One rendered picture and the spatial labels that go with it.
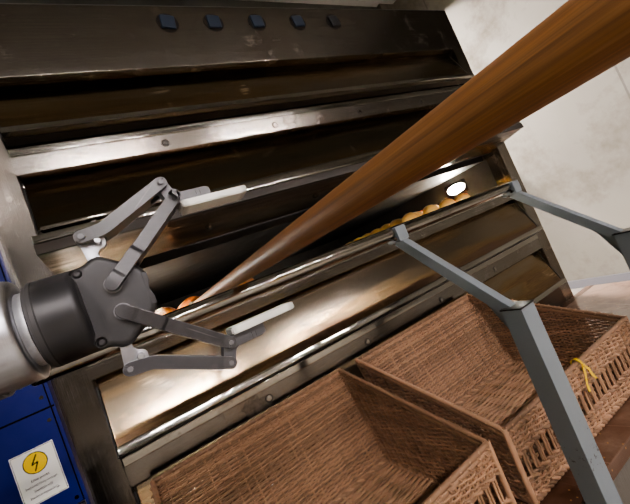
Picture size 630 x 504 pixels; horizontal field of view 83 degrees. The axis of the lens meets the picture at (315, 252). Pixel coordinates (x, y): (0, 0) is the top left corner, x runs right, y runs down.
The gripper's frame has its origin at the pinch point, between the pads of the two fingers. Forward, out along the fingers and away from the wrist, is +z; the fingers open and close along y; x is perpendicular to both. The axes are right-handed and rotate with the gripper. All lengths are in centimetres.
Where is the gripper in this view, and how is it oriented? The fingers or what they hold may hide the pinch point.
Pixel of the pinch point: (256, 251)
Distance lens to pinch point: 39.6
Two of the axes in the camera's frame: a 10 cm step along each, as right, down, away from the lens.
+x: 4.1, -2.2, -8.8
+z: 8.3, -3.1, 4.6
